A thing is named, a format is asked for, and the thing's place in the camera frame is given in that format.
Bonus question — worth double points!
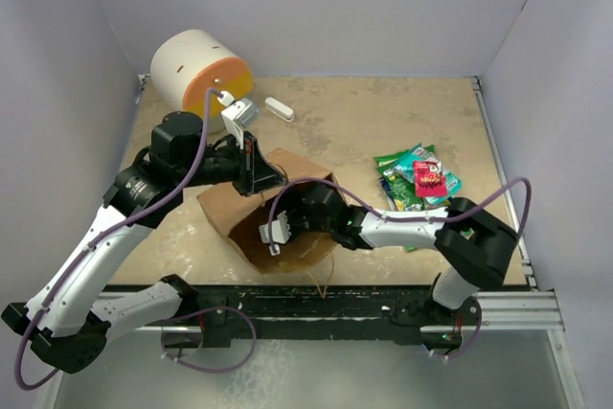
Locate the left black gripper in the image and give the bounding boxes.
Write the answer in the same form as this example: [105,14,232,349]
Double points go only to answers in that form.
[177,131,287,196]

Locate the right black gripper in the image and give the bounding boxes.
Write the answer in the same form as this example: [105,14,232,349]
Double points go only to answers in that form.
[271,191,334,246]

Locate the brown paper bag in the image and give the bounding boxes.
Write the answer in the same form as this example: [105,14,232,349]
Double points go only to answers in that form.
[196,148,342,299]

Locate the green cassava chips bag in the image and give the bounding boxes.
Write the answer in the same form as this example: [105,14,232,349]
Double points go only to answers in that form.
[373,144,437,253]

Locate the green yellow candy bag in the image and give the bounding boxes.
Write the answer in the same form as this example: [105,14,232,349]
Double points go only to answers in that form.
[383,170,425,212]

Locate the teal snack packet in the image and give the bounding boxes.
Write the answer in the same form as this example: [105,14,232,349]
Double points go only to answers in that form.
[392,145,462,207]

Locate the red snack packet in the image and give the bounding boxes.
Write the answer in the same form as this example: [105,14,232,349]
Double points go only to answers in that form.
[413,160,448,198]

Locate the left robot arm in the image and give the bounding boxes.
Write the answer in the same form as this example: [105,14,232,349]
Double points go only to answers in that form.
[1,112,286,374]

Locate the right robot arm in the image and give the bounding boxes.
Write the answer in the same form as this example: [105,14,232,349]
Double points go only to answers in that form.
[282,182,518,324]

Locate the small white block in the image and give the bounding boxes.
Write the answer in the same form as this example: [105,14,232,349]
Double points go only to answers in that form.
[264,97,295,123]

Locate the round toy drawer cabinet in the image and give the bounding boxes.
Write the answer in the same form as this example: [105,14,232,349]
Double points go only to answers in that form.
[149,30,254,116]

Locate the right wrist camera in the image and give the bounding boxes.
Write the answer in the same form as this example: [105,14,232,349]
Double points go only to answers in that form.
[259,212,291,256]

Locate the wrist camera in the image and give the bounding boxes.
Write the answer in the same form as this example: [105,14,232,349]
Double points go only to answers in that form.
[259,212,291,256]
[218,91,260,149]

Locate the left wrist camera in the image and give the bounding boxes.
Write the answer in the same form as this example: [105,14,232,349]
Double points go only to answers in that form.
[218,91,260,149]

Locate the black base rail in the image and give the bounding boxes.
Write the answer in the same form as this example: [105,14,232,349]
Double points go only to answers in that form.
[157,285,482,349]

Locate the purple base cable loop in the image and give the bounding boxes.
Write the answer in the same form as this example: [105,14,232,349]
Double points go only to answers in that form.
[159,304,260,374]

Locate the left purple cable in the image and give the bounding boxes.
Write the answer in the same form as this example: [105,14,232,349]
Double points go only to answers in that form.
[12,87,224,390]

